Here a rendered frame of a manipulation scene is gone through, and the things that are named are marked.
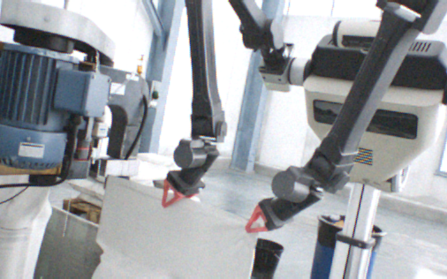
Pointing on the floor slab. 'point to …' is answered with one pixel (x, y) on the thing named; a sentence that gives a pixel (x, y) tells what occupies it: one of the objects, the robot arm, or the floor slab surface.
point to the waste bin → (326, 234)
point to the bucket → (266, 259)
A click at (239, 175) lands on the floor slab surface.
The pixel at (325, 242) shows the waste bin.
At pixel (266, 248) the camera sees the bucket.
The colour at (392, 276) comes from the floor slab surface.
